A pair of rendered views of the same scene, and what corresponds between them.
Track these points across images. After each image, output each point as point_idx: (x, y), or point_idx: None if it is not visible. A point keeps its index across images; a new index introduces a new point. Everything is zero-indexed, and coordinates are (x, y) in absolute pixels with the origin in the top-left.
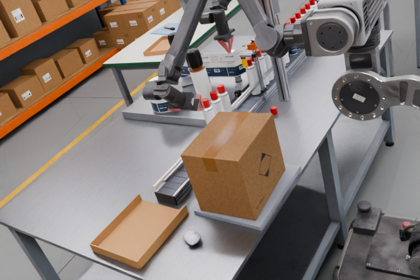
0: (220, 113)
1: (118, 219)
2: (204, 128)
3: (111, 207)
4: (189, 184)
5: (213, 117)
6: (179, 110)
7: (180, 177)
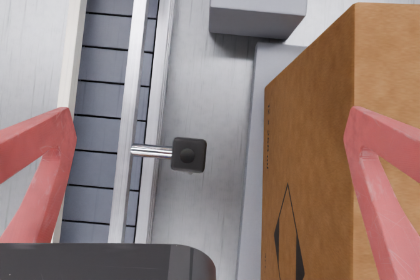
0: (387, 35)
1: None
2: (364, 268)
3: None
4: (149, 232)
5: (356, 102)
6: (53, 224)
7: (100, 222)
